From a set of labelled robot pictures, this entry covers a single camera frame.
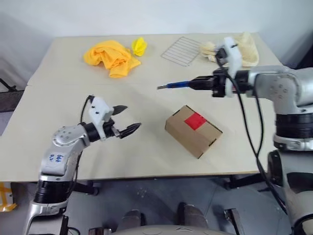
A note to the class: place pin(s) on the dark rounded shape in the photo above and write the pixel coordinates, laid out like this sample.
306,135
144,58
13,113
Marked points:
193,215
133,218

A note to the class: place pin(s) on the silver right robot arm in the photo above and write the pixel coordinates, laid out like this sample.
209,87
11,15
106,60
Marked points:
291,110

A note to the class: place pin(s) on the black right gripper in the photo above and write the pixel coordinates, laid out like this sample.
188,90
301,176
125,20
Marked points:
218,84

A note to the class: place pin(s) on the blue utility knife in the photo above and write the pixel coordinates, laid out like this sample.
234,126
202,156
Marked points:
176,85

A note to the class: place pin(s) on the cream knitted towel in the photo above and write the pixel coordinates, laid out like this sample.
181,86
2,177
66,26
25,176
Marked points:
249,51

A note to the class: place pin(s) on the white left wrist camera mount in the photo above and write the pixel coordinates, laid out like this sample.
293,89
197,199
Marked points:
99,112

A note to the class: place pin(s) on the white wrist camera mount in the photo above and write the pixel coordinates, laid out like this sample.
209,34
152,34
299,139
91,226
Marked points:
233,58
99,112

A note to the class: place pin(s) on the grey metal bracket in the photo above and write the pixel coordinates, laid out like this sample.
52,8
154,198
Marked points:
234,221

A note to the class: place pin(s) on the beige robot torso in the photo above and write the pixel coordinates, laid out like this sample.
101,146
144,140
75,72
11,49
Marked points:
161,230

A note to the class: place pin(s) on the black metal stand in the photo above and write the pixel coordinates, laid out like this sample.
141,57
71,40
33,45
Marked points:
9,99

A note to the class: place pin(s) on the black table foot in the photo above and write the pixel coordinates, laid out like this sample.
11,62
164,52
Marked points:
244,181
88,187

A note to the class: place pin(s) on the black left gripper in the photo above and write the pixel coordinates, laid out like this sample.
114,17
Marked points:
110,129

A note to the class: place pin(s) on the red tape strip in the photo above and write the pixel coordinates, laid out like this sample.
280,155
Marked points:
195,120

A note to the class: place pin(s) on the small bright yellow cloth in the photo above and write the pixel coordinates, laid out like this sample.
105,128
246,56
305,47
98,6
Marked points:
139,46

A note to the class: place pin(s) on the brown cardboard box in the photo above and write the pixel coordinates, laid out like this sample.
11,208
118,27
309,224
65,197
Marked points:
193,137

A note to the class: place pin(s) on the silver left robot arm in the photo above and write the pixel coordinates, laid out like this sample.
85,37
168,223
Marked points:
61,151

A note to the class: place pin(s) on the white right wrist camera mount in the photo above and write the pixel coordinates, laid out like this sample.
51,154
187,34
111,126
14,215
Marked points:
233,58

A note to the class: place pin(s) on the yellow crumpled cloth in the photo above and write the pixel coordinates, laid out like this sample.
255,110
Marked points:
110,57

